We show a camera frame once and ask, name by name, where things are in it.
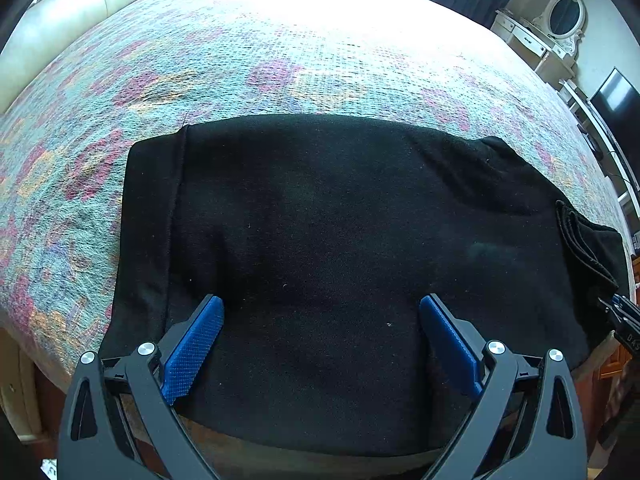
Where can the brown wooden cabinet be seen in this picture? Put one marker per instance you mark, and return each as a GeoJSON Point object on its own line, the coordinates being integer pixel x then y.
{"type": "Point", "coordinates": [614, 365]}

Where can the white dressing table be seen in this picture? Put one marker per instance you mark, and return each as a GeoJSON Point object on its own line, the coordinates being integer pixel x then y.
{"type": "Point", "coordinates": [541, 53]}

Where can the black flat television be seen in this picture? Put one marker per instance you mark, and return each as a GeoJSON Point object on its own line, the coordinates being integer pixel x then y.
{"type": "Point", "coordinates": [617, 102]}

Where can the white tv stand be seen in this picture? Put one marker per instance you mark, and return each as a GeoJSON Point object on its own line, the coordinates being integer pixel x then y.
{"type": "Point", "coordinates": [611, 158]}

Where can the oval vanity mirror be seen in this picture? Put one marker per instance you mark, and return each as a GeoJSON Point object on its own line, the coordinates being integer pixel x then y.
{"type": "Point", "coordinates": [562, 21]}

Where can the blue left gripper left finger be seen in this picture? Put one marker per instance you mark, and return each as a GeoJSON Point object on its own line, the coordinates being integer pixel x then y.
{"type": "Point", "coordinates": [183, 349]}

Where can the cream tufted headboard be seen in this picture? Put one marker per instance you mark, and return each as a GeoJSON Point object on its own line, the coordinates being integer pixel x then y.
{"type": "Point", "coordinates": [46, 29]}

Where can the floral bed cover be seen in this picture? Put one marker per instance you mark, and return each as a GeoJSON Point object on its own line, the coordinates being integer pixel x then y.
{"type": "Point", "coordinates": [159, 65]}

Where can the black pants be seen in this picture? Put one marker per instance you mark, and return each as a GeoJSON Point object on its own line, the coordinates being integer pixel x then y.
{"type": "Point", "coordinates": [321, 234]}

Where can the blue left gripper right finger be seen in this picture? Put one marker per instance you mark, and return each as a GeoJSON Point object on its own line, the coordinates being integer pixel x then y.
{"type": "Point", "coordinates": [463, 366]}

